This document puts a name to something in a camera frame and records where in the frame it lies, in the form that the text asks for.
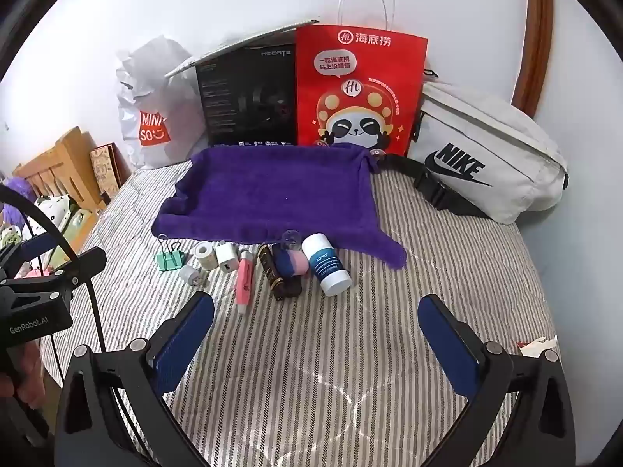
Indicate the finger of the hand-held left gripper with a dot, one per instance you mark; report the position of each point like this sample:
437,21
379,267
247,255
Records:
82,263
44,248

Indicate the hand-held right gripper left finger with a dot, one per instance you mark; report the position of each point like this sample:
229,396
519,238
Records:
185,335

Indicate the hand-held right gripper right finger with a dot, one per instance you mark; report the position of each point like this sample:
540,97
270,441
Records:
448,345

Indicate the green binder clip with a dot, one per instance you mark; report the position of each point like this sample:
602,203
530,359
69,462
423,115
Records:
171,260

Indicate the white tape roll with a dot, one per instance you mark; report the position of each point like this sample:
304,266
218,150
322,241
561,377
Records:
204,255

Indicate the pink highlighter pen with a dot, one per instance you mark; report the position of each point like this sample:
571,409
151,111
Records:
245,277

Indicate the white charger plug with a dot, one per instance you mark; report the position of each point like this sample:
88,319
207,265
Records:
226,258

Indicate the long black gold-trimmed box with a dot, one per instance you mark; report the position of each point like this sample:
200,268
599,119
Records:
287,289

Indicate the small blue pink bottle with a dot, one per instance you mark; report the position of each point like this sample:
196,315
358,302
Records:
292,262

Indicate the clear plastic cap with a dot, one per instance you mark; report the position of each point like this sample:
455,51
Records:
291,239

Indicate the white blue cream bottle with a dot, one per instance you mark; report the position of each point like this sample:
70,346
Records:
326,267

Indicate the person's left hand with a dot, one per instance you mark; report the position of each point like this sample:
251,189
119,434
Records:
31,365

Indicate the white patterned plush toy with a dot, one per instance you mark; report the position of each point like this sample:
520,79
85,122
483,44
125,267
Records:
58,214

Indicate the purple fluffy toy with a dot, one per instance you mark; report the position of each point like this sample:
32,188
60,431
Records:
19,199

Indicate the wooden headboard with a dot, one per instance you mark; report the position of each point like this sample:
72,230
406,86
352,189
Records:
63,165

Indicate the red white packet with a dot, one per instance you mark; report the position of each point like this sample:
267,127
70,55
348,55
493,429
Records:
535,345

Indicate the brown patterned box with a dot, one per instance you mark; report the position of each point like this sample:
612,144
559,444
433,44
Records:
104,170

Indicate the purple towel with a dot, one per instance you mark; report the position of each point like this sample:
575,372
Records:
272,194

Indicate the white plastic shopping bag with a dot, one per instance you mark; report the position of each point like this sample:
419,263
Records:
160,87

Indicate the white waist bag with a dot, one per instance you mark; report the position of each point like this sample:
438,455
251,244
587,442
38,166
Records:
486,131

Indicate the black headset box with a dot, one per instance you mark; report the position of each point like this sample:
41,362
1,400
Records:
243,102

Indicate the red paper panda bag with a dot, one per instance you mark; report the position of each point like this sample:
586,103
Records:
360,82

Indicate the brown wooden door frame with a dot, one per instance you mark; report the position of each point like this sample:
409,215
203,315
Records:
535,34

